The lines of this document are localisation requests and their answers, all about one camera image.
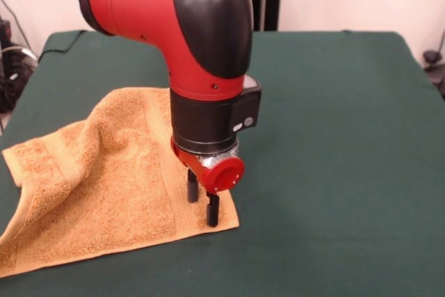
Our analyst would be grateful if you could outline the dark green tablecloth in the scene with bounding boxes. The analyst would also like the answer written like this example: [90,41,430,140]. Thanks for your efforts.
[0,29,445,297]

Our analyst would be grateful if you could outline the tan terry towel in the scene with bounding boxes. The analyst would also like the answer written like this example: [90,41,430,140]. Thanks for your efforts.
[0,86,241,279]

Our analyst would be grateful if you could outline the tangled black cable bundle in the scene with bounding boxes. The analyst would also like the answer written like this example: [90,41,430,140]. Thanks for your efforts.
[0,0,39,138]

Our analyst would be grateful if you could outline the black power adapter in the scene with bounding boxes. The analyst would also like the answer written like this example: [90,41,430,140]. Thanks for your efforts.
[423,50,442,65]

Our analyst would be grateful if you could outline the black and red power strip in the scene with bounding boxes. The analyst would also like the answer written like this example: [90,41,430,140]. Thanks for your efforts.
[0,18,13,39]

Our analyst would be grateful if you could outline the black device with cables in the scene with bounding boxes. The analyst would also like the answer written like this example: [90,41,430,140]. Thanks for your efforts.
[429,67,445,100]

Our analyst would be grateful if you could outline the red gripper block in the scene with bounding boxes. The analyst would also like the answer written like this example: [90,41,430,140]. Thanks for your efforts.
[169,136,246,228]

